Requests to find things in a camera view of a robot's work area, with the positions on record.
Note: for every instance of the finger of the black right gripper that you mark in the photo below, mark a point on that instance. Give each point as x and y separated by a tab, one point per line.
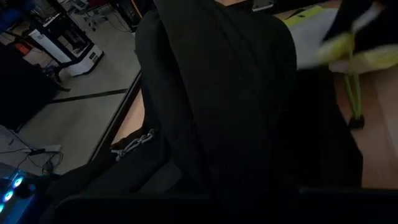
345	15
382	28

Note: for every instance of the white mesh pouch yellow trim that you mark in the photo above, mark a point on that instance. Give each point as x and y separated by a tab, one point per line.
308	34

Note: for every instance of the black backpack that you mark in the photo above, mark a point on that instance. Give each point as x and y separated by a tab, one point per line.
233	109

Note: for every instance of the white power strip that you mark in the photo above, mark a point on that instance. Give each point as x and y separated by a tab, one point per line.
49	148

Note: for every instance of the black device blue lights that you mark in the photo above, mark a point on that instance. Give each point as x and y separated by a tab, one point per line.
12	193

